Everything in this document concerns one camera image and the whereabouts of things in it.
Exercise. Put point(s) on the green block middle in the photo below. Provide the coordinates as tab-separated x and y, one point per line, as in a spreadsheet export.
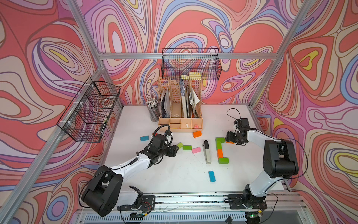
187	147

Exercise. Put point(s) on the green block long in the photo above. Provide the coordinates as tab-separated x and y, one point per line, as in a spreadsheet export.
220	139

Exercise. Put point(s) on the dark green block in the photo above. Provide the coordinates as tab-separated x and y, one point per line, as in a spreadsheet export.
223	160

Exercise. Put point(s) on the beige desk organizer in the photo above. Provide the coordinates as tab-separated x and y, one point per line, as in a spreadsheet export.
181	104

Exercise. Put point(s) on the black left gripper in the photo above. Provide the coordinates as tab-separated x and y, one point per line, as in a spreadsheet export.
172	152

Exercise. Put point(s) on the clear cup of pencils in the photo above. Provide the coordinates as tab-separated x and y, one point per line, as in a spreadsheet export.
153	107

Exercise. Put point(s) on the yellow sticky note block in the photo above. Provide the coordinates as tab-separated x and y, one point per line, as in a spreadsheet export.
192	76

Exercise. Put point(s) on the pink wooden block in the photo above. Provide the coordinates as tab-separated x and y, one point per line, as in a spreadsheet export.
196	150

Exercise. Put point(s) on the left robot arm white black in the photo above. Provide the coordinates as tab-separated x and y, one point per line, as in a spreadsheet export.
105	192

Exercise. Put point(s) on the left black wire basket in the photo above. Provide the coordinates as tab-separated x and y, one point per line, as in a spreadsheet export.
88	114

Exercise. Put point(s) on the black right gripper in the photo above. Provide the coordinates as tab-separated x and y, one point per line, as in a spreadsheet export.
229	137

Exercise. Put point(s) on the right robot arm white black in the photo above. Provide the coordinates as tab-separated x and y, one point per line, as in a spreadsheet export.
279	163

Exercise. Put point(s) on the teal block front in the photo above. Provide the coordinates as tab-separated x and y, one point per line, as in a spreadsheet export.
211	176

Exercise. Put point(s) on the black wire basket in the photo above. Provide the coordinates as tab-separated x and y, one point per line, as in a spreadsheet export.
88	114
178	61

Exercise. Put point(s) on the teal block near left wall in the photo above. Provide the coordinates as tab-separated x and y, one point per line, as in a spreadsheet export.
144	138

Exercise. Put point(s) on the green block carried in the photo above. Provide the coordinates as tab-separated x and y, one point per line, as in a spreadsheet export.
218	146

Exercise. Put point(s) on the black white stapler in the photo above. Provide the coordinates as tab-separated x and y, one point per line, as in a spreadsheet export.
206	150

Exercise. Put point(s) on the back black wire basket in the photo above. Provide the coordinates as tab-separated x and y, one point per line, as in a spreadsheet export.
178	61

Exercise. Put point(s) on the orange block front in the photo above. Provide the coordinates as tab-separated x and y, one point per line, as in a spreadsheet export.
220	153

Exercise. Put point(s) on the metal base rail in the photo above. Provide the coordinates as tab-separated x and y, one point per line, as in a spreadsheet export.
211	207

